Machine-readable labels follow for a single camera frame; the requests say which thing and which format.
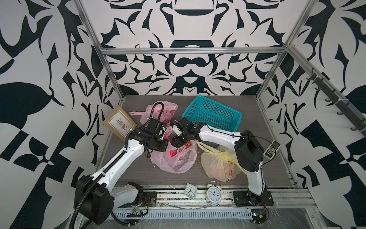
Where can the pink plastic bag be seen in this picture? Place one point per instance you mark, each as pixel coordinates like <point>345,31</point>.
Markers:
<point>182,162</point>
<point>168,112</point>

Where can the small teal square clock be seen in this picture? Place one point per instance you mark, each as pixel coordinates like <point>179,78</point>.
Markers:
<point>190,191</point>

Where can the red apple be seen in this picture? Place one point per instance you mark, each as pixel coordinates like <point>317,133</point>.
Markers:
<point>173,153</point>

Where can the pink plastic bag rear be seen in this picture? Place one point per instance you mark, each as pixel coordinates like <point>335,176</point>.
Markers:
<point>168,112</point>

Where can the white slotted cable duct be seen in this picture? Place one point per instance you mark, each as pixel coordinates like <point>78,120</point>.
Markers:
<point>187,214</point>

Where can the gold framed picture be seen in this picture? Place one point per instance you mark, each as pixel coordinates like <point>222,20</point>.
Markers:
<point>120,123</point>

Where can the teal perforated plastic basket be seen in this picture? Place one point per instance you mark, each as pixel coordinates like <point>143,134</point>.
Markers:
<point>205,110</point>

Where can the wall hook rail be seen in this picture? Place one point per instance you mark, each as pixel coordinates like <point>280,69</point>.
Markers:
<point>335,97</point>

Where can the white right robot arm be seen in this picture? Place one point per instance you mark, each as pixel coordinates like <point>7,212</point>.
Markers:
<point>249,152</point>

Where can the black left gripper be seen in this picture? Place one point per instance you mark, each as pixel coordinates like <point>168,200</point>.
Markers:
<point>163,148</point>

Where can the grey calculator remote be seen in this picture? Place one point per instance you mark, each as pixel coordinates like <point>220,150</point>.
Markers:
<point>272,149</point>

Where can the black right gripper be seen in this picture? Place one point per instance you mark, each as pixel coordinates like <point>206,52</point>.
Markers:
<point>175,140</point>

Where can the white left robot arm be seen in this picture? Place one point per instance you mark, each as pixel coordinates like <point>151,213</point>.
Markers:
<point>95,196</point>

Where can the white twin-bell alarm clock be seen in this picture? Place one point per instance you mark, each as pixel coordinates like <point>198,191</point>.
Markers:
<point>213,195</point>

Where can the yellow plastic bag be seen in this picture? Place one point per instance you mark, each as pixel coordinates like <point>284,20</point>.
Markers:
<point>220,163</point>

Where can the pink plastic bag front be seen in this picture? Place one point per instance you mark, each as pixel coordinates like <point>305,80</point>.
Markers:
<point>182,162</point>

